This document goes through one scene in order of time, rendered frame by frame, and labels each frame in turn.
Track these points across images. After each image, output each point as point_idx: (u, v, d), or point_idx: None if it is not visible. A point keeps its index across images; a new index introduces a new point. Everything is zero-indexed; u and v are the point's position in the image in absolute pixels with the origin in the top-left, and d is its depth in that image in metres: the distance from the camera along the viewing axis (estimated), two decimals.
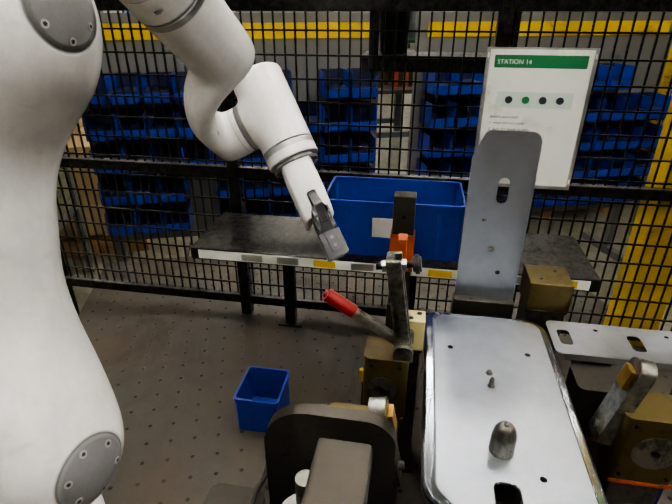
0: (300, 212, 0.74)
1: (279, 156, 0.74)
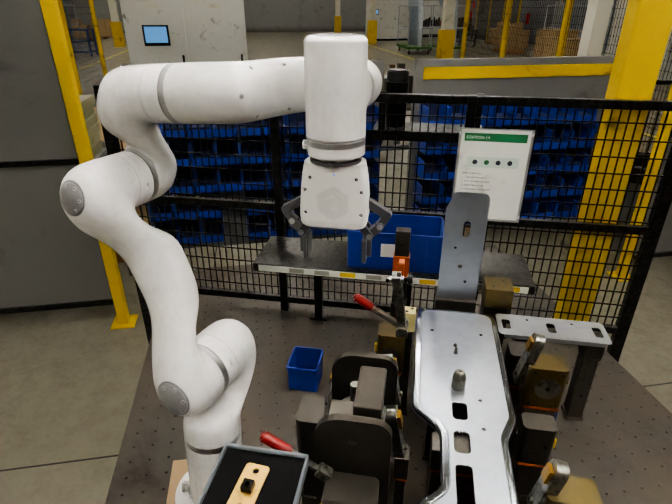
0: (358, 216, 0.71)
1: (359, 153, 0.67)
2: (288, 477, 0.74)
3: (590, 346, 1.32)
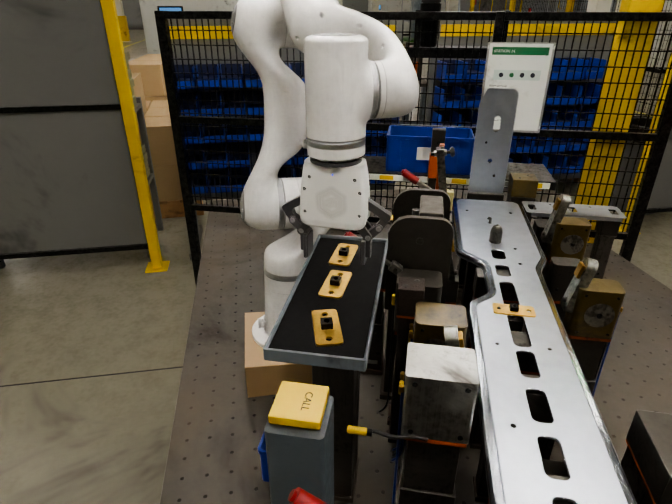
0: (357, 217, 0.71)
1: (358, 153, 0.67)
2: (374, 250, 0.91)
3: (606, 223, 1.50)
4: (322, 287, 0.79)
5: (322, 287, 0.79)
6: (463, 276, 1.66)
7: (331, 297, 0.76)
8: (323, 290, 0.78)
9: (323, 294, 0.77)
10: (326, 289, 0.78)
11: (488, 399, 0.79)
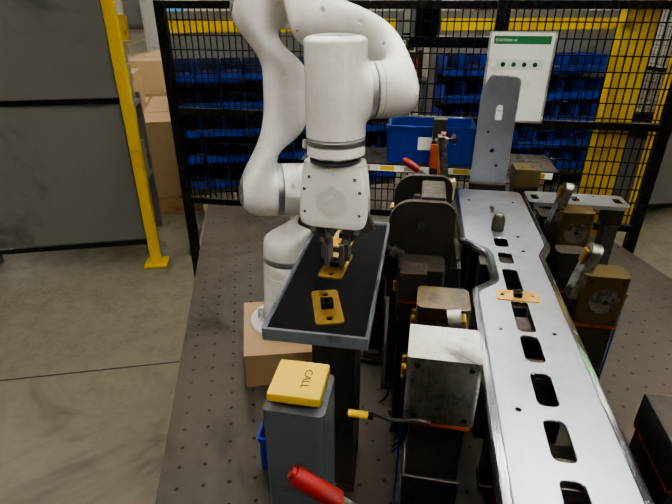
0: (357, 217, 0.71)
1: (357, 153, 0.67)
2: (375, 233, 0.90)
3: (610, 213, 1.48)
4: (321, 269, 0.77)
5: (322, 268, 0.77)
6: (465, 267, 1.64)
7: (331, 278, 0.75)
8: (323, 272, 0.76)
9: (323, 275, 0.75)
10: (326, 270, 0.77)
11: (492, 383, 0.77)
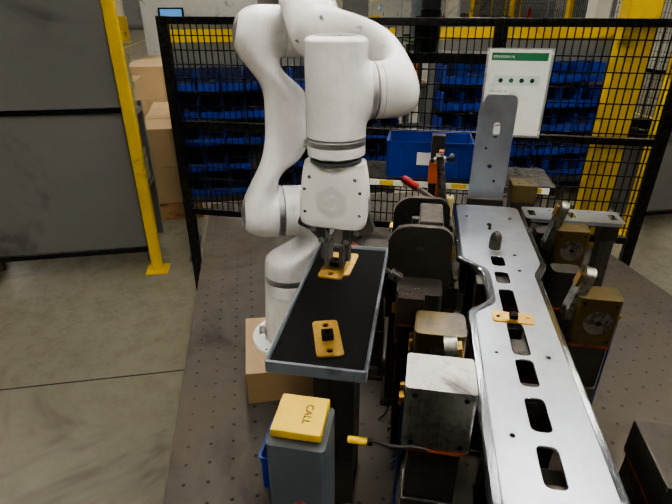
0: (357, 217, 0.71)
1: (358, 154, 0.67)
2: (374, 259, 0.92)
3: (606, 229, 1.51)
4: (321, 269, 0.77)
5: (322, 268, 0.77)
6: (463, 281, 1.66)
7: (331, 278, 0.75)
8: (323, 272, 0.76)
9: (323, 275, 0.75)
10: (326, 270, 0.77)
11: (487, 408, 0.79)
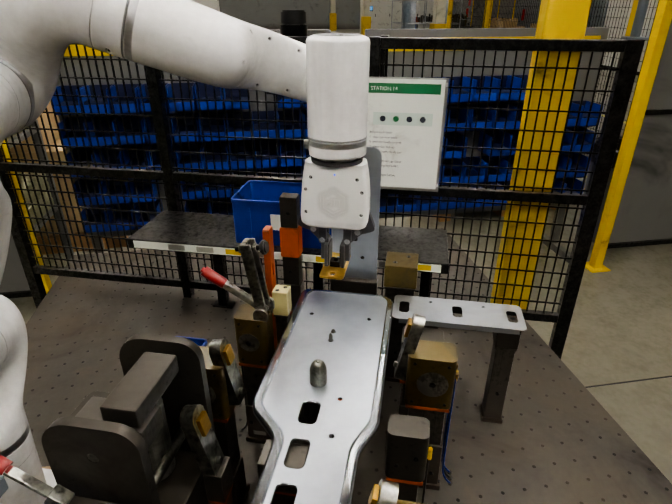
0: (359, 216, 0.71)
1: (360, 153, 0.67)
2: None
3: (502, 333, 1.09)
4: (322, 269, 0.77)
5: (323, 268, 0.77)
6: None
7: (333, 278, 0.75)
8: (324, 272, 0.76)
9: (325, 275, 0.75)
10: (327, 270, 0.76)
11: None
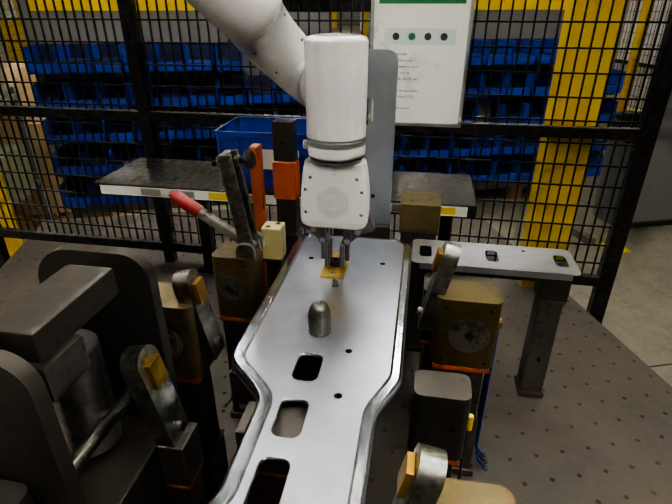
0: (359, 216, 0.71)
1: (359, 153, 0.67)
2: None
3: (549, 282, 0.87)
4: (322, 269, 0.77)
5: (323, 269, 0.77)
6: None
7: (333, 278, 0.75)
8: (324, 272, 0.76)
9: (325, 275, 0.75)
10: (327, 271, 0.76)
11: None
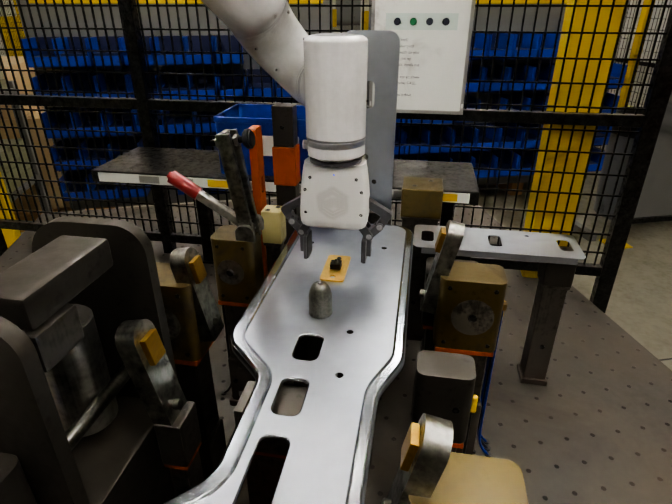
0: (359, 216, 0.71)
1: (359, 153, 0.67)
2: None
3: (553, 266, 0.86)
4: (322, 272, 0.77)
5: (323, 271, 0.77)
6: None
7: (333, 281, 0.75)
8: (324, 275, 0.76)
9: (325, 278, 0.75)
10: (327, 273, 0.77)
11: None
